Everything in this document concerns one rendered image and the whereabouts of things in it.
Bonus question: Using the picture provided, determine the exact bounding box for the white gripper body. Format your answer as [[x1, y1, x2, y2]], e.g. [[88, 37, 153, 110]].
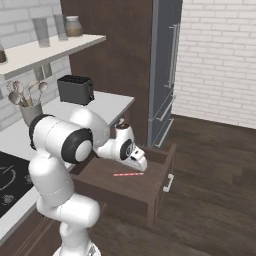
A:
[[129, 147, 149, 172]]

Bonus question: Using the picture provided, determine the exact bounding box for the red straw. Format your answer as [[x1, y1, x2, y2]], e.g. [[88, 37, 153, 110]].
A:
[[112, 171, 145, 177]]

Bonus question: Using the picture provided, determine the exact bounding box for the brown wooden drawer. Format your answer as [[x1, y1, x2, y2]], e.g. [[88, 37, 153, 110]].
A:
[[70, 142, 178, 230]]

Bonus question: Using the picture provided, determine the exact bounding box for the grey fridge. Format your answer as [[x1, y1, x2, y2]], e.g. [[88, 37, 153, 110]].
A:
[[147, 0, 184, 149]]

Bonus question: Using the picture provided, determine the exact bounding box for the black toaster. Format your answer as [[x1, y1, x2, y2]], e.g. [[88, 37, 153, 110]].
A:
[[56, 74, 95, 107]]

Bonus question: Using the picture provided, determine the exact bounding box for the tall brown cupboard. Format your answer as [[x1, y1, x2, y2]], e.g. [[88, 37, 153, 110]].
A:
[[60, 0, 155, 148]]

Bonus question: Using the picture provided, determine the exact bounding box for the grey utensil pot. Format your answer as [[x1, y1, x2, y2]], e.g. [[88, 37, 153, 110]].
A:
[[19, 102, 44, 128]]

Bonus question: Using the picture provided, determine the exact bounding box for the black hob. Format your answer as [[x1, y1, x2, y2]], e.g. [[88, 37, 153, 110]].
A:
[[0, 151, 34, 219]]

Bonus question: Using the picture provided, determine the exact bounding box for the brown base cupboard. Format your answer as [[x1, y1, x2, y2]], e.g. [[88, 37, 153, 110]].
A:
[[0, 206, 108, 256]]

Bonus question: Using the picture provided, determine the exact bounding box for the brown jar with lid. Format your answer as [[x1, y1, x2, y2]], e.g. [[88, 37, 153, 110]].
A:
[[64, 15, 84, 38]]

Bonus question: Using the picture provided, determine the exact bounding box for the white drawer handle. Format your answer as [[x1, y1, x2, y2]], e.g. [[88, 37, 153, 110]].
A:
[[162, 173, 175, 193]]

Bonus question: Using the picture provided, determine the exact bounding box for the grey wall socket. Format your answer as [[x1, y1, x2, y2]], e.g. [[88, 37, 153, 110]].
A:
[[33, 63, 53, 82]]

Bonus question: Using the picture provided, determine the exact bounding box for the white wall shelf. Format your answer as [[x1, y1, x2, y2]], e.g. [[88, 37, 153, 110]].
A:
[[0, 33, 107, 81]]

